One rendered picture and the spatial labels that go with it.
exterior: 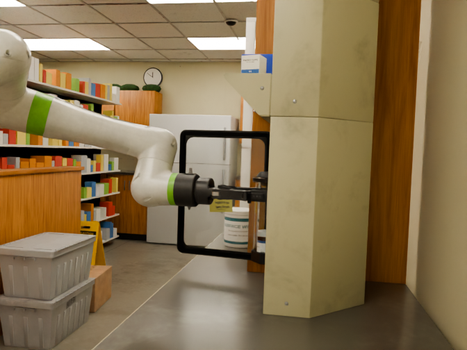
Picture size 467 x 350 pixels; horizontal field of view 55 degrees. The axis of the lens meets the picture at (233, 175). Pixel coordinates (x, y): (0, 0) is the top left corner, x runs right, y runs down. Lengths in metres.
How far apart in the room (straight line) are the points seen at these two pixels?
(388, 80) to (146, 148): 0.75
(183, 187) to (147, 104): 5.54
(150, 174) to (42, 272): 2.01
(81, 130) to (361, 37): 0.76
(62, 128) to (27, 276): 2.05
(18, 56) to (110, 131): 0.30
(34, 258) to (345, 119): 2.43
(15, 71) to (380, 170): 1.03
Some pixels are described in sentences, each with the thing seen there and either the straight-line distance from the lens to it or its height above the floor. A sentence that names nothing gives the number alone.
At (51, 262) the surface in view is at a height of 0.58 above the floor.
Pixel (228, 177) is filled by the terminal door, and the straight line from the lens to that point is 1.41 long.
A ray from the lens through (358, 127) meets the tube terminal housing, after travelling 1.16.
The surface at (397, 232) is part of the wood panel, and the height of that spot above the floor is 1.10.
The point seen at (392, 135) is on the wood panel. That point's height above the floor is 1.39.
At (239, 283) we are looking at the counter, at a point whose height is 0.94.
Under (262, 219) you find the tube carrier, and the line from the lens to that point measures 1.18.
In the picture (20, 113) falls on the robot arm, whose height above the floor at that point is 1.40.
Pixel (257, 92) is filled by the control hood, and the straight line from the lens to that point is 1.07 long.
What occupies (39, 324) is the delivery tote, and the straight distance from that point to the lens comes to 3.29.
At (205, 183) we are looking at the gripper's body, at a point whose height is 1.24.
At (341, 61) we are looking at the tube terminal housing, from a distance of 1.13.
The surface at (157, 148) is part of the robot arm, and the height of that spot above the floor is 1.32.
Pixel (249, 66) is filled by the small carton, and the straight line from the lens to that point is 1.18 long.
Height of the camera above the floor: 1.33
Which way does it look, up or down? 3 degrees down
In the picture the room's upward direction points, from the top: 2 degrees clockwise
